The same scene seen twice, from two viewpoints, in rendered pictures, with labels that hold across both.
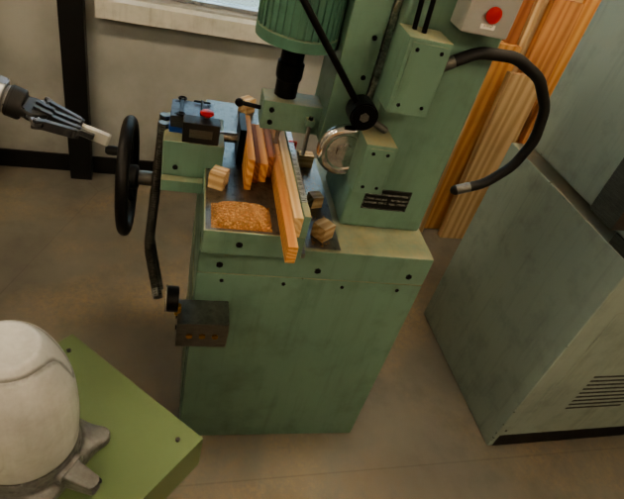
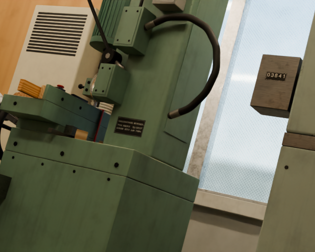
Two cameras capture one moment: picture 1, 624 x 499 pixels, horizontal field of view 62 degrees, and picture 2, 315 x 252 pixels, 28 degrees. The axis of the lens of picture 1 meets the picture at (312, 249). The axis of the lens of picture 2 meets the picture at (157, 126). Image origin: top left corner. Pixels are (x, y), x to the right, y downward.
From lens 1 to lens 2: 2.16 m
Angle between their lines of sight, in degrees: 69
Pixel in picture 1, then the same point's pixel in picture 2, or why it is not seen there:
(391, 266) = (105, 153)
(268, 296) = (33, 175)
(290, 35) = (95, 34)
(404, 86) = (120, 30)
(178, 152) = not seen: hidden behind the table
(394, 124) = (134, 70)
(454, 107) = (167, 57)
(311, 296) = (55, 179)
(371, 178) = (101, 84)
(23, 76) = not seen: hidden behind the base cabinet
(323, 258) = (66, 143)
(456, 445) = not seen: outside the picture
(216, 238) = (7, 98)
